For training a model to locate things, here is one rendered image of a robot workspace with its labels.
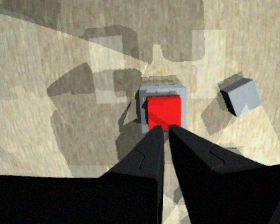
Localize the grey cube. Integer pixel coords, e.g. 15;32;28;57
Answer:
220;77;261;117

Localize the red button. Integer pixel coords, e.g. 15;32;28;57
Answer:
139;83;186;133

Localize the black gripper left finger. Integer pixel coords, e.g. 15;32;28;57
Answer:
0;124;165;224

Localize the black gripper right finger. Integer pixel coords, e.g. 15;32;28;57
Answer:
169;124;280;224

